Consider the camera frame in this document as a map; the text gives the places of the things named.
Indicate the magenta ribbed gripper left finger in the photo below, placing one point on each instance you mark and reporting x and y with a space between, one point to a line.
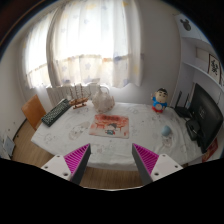
70 167

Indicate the white printed tablecloth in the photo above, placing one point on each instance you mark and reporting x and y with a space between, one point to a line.
71 131

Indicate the black wifi router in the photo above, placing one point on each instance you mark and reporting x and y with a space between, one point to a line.
181 111

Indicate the black computer monitor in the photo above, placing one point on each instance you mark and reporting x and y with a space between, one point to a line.
206 119

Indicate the wooden model sailing ship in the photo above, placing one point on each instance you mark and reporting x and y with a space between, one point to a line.
79 97

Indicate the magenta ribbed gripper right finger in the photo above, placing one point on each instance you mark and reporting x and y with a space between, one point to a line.
152 166

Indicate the cartoon boy figurine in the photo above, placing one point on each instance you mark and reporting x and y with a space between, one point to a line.
159 99

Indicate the red paper booklet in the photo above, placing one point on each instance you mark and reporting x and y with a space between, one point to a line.
210 151

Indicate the light blue computer mouse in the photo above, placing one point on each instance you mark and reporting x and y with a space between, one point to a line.
166 131

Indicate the white wall shelf unit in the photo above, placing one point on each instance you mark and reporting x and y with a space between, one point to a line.
194 62

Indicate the red cartoon mouse pad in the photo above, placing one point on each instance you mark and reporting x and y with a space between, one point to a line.
113 126

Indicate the framed calligraphy picture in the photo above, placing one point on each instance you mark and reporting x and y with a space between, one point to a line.
214 69

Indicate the white radiator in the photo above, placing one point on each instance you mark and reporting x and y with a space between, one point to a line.
57 94

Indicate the white sheer curtain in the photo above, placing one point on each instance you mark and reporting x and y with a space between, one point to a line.
83 41

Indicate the wooden chair back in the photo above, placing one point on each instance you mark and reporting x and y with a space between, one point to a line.
33 111

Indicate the black mechanical keyboard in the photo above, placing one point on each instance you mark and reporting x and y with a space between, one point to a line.
56 112

